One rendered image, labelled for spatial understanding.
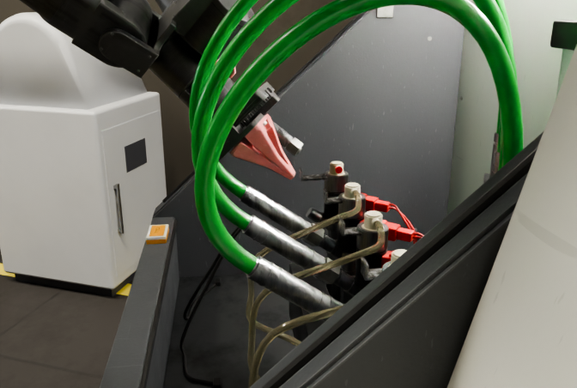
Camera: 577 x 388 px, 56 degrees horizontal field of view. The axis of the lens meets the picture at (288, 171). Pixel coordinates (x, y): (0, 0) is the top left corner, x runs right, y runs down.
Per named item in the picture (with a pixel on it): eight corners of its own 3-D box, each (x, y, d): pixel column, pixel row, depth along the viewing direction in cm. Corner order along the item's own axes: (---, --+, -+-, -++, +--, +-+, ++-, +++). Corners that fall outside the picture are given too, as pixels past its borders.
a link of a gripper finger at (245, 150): (320, 157, 59) (258, 95, 58) (275, 199, 61) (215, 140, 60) (324, 142, 65) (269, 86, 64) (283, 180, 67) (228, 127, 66)
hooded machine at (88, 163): (176, 251, 297) (160, 10, 259) (119, 302, 247) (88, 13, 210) (75, 238, 315) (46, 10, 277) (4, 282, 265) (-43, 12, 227)
